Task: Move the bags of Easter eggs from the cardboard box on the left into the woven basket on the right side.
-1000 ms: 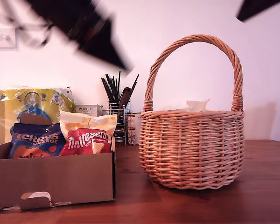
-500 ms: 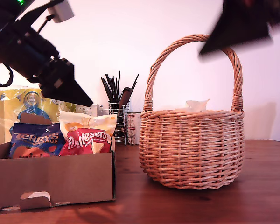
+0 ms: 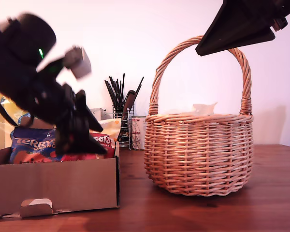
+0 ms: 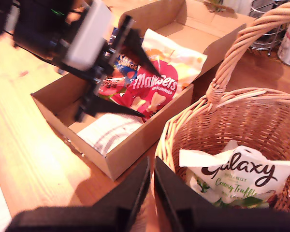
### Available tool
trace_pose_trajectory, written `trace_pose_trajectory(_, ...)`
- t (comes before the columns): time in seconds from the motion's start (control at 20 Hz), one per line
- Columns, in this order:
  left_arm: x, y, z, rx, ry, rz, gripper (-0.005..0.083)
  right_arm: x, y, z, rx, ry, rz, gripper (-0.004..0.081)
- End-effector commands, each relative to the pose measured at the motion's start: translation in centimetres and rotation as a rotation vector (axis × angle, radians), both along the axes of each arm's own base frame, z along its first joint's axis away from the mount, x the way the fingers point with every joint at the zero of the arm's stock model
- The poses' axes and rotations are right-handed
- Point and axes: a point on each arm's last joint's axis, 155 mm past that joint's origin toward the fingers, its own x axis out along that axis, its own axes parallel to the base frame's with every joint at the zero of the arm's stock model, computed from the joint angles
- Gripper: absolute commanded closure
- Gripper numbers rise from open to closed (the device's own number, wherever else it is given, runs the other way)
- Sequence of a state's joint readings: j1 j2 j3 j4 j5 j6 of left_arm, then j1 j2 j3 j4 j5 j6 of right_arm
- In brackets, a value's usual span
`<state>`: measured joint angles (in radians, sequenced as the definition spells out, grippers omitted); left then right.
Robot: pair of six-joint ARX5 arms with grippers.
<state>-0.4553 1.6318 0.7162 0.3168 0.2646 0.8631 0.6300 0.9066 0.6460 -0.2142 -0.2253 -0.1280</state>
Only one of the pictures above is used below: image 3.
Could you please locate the white green Galaxy egg bag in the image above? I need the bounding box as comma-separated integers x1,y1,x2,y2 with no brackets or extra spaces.
200,102,218,116

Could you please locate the white Porlex box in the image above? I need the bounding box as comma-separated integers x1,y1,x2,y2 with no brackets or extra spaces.
89,108,107,121

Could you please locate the brown cardboard box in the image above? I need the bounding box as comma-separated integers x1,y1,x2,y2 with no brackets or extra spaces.
0,117,121,219

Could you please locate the woven wicker basket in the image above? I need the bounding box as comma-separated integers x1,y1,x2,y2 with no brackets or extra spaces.
144,35,255,197

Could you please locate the white red Maltesers bag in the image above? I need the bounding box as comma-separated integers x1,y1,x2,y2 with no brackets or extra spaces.
60,118,121,161

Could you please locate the black chopstick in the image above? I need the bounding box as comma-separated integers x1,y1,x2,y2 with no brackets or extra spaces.
132,76,145,100
104,80,116,107
108,76,121,106
122,73,126,107

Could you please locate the blue Terry's orange egg bag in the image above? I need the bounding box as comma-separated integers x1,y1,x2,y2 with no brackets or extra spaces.
9,127,63,164

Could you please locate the black plastic utensil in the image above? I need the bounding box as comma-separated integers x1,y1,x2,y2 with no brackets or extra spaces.
123,89,137,114

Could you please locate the yellow toilet roll pack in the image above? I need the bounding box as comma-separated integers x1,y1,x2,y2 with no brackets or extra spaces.
0,93,27,153

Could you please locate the chrome wire utensil holder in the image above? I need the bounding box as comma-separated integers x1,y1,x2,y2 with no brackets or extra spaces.
104,104,135,149

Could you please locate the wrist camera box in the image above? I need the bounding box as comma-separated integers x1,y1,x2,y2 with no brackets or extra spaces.
62,45,92,79

